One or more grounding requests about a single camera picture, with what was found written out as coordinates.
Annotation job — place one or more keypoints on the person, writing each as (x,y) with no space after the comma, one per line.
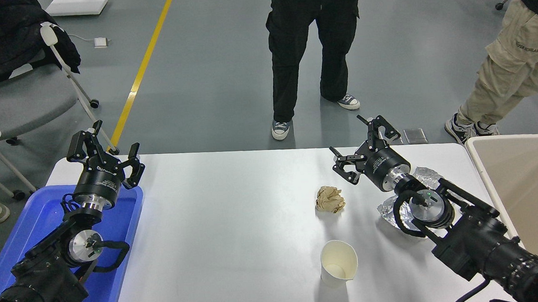
(515,61)
(291,51)

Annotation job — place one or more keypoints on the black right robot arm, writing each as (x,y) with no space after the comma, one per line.
(480,241)

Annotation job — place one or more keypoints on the white flat board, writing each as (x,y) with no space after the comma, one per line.
(78,4)

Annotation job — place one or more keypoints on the crumpled silver foil tray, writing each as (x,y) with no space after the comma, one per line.
(387,211)

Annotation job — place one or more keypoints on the white paper cup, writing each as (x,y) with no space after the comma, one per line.
(339,263)

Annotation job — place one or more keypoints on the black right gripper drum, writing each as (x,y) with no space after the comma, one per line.
(384,167)

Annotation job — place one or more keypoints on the crumpled tan paper ball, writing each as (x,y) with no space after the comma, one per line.
(330,199)

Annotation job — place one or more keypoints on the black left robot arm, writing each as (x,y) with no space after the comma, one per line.
(43,277)

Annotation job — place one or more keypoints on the large pale bin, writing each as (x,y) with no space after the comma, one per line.
(523,187)

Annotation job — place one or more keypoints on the blue plastic tray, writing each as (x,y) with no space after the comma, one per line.
(128,215)

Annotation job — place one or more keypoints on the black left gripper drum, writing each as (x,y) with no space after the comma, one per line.
(100,180)

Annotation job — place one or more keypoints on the grey office chair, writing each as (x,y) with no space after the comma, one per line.
(18,101)

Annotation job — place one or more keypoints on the black jacket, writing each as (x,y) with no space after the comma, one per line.
(0,36)

